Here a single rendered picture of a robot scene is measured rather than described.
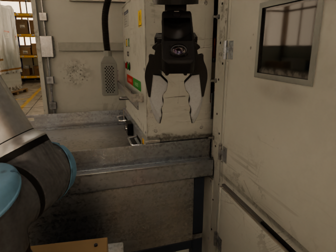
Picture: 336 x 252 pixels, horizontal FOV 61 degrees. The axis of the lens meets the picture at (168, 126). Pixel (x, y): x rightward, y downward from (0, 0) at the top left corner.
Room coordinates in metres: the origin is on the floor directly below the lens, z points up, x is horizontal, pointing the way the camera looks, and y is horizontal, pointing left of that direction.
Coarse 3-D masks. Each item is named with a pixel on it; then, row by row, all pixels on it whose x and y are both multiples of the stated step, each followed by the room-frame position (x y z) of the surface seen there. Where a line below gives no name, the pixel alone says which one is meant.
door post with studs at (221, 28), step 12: (216, 48) 0.92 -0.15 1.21; (216, 60) 0.92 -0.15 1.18; (216, 72) 0.92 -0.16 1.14; (216, 84) 0.91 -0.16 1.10; (216, 96) 0.90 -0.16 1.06; (216, 108) 0.90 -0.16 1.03; (216, 120) 0.89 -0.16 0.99; (216, 132) 0.89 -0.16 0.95; (216, 144) 0.88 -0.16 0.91; (216, 156) 0.88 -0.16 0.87; (216, 168) 0.88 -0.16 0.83; (216, 180) 0.87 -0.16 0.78; (216, 192) 0.87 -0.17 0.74; (216, 204) 0.86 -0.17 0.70
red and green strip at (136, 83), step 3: (129, 75) 1.21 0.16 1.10; (129, 78) 1.21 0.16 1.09; (132, 78) 1.14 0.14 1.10; (129, 81) 1.21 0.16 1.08; (132, 81) 1.14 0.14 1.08; (135, 81) 1.07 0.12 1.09; (138, 81) 1.01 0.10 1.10; (132, 84) 1.14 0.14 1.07; (135, 84) 1.07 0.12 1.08; (138, 84) 1.01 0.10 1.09; (135, 87) 1.08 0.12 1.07; (138, 87) 1.02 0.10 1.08
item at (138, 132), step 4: (124, 108) 1.37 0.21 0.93; (124, 112) 1.32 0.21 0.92; (124, 116) 1.33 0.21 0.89; (128, 116) 1.20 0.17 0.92; (132, 120) 1.13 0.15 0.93; (132, 124) 1.10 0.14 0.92; (136, 124) 1.07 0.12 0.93; (136, 128) 1.02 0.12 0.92; (136, 132) 1.02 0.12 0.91; (140, 132) 0.96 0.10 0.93; (140, 136) 0.94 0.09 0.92; (144, 136) 0.91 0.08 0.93; (136, 140) 1.02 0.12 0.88; (140, 140) 0.95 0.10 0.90; (144, 140) 0.88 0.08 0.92; (148, 140) 0.87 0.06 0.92; (152, 140) 0.88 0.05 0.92; (156, 140) 0.88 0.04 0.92
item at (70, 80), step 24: (48, 0) 1.46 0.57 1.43; (72, 0) 1.45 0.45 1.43; (96, 0) 1.46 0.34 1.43; (120, 0) 1.48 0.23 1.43; (48, 24) 1.46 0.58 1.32; (72, 24) 1.47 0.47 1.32; (96, 24) 1.49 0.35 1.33; (120, 24) 1.51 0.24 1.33; (48, 48) 1.43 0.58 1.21; (72, 48) 1.46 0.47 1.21; (96, 48) 1.47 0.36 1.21; (120, 48) 1.49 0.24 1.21; (48, 72) 1.44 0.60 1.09; (72, 72) 1.47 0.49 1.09; (96, 72) 1.49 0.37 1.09; (120, 72) 1.51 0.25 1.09; (48, 96) 1.45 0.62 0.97; (72, 96) 1.47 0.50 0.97; (96, 96) 1.49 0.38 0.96; (120, 96) 1.51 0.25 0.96
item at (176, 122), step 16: (128, 0) 1.17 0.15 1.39; (144, 0) 0.90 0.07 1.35; (208, 0) 0.95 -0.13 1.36; (144, 16) 0.90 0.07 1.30; (160, 16) 0.91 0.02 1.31; (192, 16) 0.94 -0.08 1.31; (208, 16) 0.95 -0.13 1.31; (160, 32) 0.91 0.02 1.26; (208, 32) 0.96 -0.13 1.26; (208, 48) 0.96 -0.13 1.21; (208, 64) 0.96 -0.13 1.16; (176, 80) 0.93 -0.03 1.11; (208, 80) 0.96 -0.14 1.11; (176, 96) 0.93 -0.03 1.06; (208, 96) 0.96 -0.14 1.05; (176, 112) 0.93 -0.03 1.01; (208, 112) 0.96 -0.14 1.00; (160, 128) 0.91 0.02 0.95; (176, 128) 0.93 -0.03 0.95; (192, 128) 0.94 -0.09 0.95; (208, 128) 0.96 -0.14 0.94
